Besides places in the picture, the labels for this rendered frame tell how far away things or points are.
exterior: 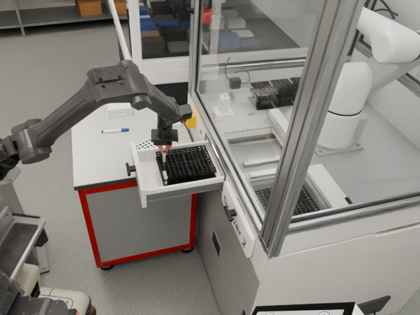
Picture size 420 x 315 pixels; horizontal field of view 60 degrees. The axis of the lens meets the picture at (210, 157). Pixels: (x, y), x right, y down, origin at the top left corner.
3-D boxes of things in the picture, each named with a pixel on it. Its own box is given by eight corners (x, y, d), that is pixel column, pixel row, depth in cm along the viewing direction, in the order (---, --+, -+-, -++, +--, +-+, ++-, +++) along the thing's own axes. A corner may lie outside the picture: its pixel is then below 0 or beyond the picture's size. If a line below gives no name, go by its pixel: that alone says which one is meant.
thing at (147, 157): (145, 202, 144) (145, 192, 140) (136, 160, 162) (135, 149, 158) (240, 185, 154) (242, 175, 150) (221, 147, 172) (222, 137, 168)
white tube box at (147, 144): (140, 162, 171) (140, 156, 169) (130, 153, 175) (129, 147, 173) (160, 151, 178) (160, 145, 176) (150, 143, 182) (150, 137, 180)
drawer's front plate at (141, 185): (142, 209, 143) (140, 189, 136) (132, 160, 163) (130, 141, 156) (147, 207, 143) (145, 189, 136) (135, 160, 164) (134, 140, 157)
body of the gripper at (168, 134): (150, 132, 141) (150, 117, 136) (177, 132, 142) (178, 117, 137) (150, 143, 136) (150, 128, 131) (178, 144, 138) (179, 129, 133)
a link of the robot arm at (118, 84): (95, 54, 78) (110, 96, 77) (140, 59, 89) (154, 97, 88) (5, 133, 103) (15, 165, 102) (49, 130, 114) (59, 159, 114)
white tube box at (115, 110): (109, 118, 196) (108, 110, 192) (107, 109, 202) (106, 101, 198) (132, 115, 199) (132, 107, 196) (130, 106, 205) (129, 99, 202)
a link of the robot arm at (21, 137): (-2, 141, 103) (4, 159, 102) (20, 127, 98) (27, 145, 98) (27, 140, 111) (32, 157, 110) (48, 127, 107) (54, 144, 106)
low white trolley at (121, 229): (97, 279, 207) (73, 186, 157) (90, 199, 251) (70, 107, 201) (195, 257, 223) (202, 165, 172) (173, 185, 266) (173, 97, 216)
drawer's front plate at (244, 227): (246, 258, 129) (251, 240, 122) (221, 199, 150) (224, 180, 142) (251, 257, 130) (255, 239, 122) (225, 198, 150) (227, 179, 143)
